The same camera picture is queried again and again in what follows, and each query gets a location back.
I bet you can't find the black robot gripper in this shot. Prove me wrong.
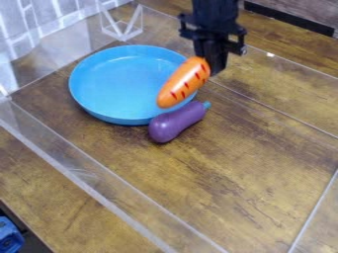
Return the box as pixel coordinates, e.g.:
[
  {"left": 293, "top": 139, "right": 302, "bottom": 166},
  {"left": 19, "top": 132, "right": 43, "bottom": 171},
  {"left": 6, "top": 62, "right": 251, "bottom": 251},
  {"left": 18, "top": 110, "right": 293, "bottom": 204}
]
[{"left": 178, "top": 0, "right": 247, "bottom": 75}]

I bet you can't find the orange toy carrot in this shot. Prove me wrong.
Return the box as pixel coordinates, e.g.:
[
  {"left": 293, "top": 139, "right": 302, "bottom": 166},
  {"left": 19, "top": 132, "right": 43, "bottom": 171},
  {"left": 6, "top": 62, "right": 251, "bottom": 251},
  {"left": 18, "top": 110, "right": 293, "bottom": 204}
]
[{"left": 158, "top": 56, "right": 211, "bottom": 109}]

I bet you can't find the blue round plastic tray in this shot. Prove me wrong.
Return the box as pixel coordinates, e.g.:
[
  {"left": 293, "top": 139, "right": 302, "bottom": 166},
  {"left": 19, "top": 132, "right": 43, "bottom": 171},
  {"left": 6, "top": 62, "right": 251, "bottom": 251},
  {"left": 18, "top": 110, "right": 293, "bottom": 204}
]
[{"left": 68, "top": 44, "right": 195, "bottom": 126}]

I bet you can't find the black baseboard strip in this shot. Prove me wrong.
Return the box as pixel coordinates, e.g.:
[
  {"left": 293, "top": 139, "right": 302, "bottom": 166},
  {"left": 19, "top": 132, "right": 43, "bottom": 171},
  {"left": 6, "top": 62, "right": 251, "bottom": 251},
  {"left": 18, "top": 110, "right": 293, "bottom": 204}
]
[{"left": 245, "top": 0, "right": 336, "bottom": 38}]

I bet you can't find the purple toy eggplant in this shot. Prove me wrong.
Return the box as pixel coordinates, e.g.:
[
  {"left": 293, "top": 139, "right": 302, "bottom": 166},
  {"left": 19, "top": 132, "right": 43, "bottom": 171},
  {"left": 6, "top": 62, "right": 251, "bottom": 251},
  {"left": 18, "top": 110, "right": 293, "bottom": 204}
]
[{"left": 149, "top": 101, "right": 211, "bottom": 143}]

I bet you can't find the white patterned curtain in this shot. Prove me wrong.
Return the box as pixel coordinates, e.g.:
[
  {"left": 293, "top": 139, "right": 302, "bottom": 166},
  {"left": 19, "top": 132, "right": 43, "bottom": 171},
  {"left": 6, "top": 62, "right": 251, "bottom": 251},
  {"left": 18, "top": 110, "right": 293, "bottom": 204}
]
[{"left": 0, "top": 0, "right": 133, "bottom": 60}]

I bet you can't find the blue object at corner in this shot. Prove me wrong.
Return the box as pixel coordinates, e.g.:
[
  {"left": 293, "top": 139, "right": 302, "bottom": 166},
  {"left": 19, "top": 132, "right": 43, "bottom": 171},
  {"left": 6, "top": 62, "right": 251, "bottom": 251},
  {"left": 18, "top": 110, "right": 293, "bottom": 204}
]
[{"left": 0, "top": 216, "right": 26, "bottom": 253}]

